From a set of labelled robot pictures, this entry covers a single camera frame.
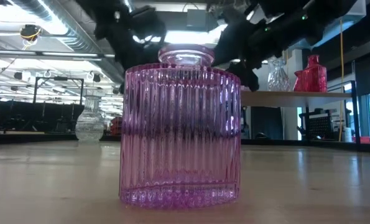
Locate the yellow extension cord with plug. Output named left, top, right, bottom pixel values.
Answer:
left=338, top=18, right=345, bottom=142

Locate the clear bulbous textured vase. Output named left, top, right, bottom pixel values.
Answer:
left=75, top=95, right=106, bottom=142

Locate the large pink ribbed glass vase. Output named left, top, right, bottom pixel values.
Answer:
left=119, top=43, right=243, bottom=210

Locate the black aluminium table frame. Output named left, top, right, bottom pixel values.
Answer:
left=0, top=132, right=370, bottom=154

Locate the dark grey cabinet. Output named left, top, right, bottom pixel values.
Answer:
left=250, top=106, right=284, bottom=141

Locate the wooden shelf with black frame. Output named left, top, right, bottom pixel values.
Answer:
left=239, top=80, right=362, bottom=152

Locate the clear faceted glass vase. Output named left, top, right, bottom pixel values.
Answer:
left=267, top=57, right=292, bottom=92

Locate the white paper roll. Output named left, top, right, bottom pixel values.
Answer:
left=342, top=126, right=353, bottom=143

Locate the black ceiling cable reel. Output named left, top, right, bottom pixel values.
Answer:
left=19, top=24, right=42, bottom=43

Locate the round silver ventilation duct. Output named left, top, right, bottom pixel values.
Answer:
left=13, top=0, right=126, bottom=83

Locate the red glass bottle vase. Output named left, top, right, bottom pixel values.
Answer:
left=302, top=55, right=328, bottom=93

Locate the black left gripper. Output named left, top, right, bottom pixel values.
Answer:
left=114, top=5, right=167, bottom=95

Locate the black gantry frame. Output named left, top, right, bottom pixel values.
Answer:
left=32, top=76, right=85, bottom=105

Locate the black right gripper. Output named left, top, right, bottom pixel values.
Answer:
left=214, top=18, right=269, bottom=91

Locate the black perforated cart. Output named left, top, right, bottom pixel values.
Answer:
left=298, top=108, right=340, bottom=141

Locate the small red flared vase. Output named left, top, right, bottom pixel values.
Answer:
left=293, top=70, right=308, bottom=93

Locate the black roller blind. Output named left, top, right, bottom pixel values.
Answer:
left=354, top=51, right=370, bottom=96

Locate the dark workstation row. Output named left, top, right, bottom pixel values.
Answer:
left=0, top=99, right=85, bottom=134

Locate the long ceiling light bar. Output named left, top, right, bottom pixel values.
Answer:
left=0, top=50, right=116, bottom=62

